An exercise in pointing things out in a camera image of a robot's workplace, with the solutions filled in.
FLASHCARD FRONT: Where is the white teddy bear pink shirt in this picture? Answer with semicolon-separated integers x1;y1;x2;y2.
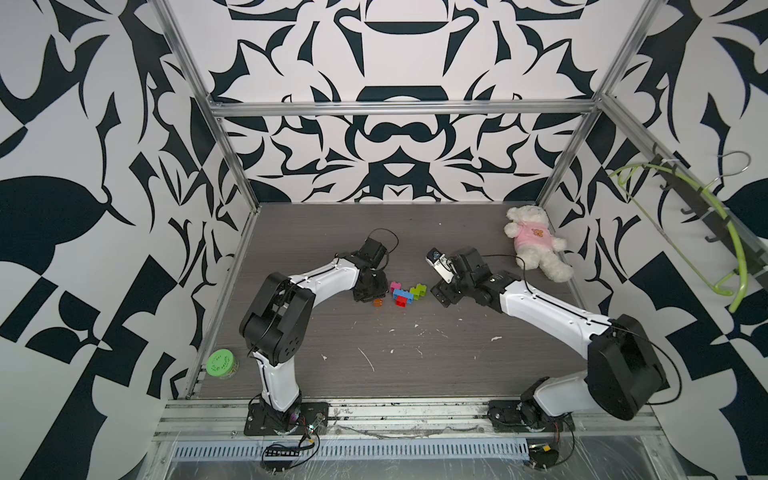
503;205;573;283

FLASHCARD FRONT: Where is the black connector box right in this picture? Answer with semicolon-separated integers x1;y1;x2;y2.
526;444;560;471

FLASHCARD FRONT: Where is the white vent grille strip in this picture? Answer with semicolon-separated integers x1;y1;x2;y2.
173;438;530;462

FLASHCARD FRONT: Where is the green clothes hanger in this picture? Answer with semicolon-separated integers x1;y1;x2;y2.
609;161;751;313

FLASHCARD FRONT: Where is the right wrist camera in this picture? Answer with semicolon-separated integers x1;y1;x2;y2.
426;248;455;284

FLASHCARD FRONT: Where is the black wall hook rack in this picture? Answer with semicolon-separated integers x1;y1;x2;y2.
651;142;767;279

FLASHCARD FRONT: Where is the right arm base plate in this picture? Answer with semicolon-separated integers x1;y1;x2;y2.
486;400;575;433

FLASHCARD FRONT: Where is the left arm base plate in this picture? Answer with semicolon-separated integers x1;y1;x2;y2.
243;400;330;436

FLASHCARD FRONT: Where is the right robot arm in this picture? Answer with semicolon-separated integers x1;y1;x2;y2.
426;247;668;431

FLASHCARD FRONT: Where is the blue long lego brick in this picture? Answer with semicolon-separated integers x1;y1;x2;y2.
393;289;414;302

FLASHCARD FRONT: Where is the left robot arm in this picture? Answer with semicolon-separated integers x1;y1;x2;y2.
239;237;390;428

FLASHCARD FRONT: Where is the black connector box left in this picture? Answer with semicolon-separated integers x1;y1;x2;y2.
260;444;301;473

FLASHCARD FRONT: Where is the black connector box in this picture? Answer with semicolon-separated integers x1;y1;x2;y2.
260;444;301;473
526;444;560;471

